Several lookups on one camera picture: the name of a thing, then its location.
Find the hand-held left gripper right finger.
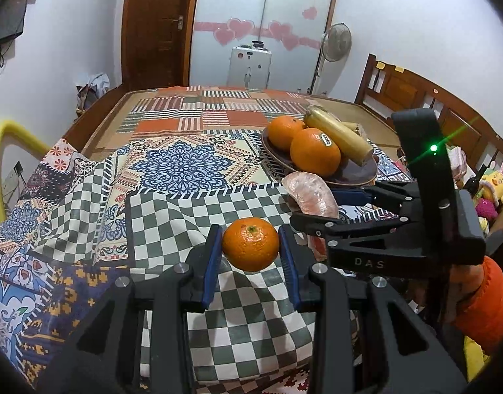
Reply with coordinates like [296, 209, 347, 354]
[278, 225, 468, 394]

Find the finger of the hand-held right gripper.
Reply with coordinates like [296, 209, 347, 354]
[289, 207, 424, 272]
[331, 181, 420, 210]

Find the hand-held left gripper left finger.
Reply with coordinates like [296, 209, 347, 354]
[42, 225, 222, 394]

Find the purple plate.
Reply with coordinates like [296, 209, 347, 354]
[261, 125, 378, 186]

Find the peeled pomelo segment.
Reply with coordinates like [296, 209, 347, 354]
[282, 171, 340, 261]

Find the small mandarin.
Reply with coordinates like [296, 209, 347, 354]
[222, 217, 281, 272]

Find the large orange with sticker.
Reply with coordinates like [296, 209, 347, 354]
[289, 128, 342, 178]

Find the yellow banana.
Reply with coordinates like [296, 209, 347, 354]
[303, 105, 375, 167]

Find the yellow sugarcane piece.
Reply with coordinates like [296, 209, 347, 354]
[339, 121, 367, 138]

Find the person's right forearm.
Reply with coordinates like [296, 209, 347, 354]
[457, 254, 503, 356]

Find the person's right hand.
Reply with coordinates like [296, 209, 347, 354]
[450, 265, 484, 325]

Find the yellow chick plush toy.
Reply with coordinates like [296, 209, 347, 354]
[479, 168, 503, 202]

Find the patterned patchwork blanket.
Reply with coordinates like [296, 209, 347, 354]
[0, 129, 416, 394]

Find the wooden bed headboard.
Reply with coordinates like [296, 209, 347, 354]
[354, 53, 503, 173]

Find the striped patchwork blanket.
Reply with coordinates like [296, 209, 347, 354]
[116, 86, 313, 136]

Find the standing fan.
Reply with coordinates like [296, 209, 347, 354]
[310, 23, 353, 95]

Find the small white appliance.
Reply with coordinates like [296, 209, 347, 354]
[228, 45, 273, 90]

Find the pile of clothes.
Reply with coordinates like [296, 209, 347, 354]
[76, 73, 110, 111]

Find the yellow foam tube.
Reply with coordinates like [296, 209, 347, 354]
[0, 120, 51, 210]

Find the brown wooden door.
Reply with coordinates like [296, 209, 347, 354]
[121, 0, 203, 91]

